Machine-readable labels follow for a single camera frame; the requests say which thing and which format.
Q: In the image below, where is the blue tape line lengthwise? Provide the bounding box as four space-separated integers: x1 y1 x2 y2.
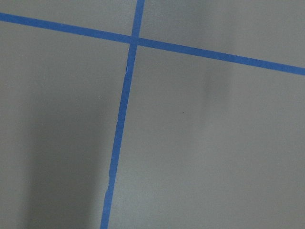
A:
100 0 145 229

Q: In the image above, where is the blue tape line crosswise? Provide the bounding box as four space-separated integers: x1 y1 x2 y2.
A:
0 13 305 76

